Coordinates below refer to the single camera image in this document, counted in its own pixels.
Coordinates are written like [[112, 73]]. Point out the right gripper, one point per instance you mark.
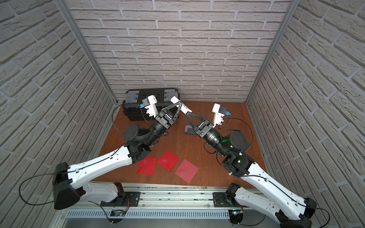
[[206, 126]]

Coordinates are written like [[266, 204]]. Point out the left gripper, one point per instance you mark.
[[166, 118]]

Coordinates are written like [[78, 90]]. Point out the white glue stick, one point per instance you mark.
[[181, 105]]

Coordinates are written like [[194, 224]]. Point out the dark red envelope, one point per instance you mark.
[[186, 171]]

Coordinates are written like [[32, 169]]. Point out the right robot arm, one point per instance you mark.
[[276, 202]]

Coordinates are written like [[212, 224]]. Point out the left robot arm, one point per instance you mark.
[[70, 181]]

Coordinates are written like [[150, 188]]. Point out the grey hole punch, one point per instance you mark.
[[189, 130]]

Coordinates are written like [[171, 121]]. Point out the black plastic toolbox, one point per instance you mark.
[[134, 98]]

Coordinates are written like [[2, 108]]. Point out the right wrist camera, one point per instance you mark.
[[219, 112]]

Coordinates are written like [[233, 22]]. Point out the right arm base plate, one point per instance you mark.
[[222, 200]]

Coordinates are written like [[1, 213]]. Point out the aluminium rail frame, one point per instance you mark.
[[156, 202]]

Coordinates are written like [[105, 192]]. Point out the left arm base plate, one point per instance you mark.
[[130, 198]]

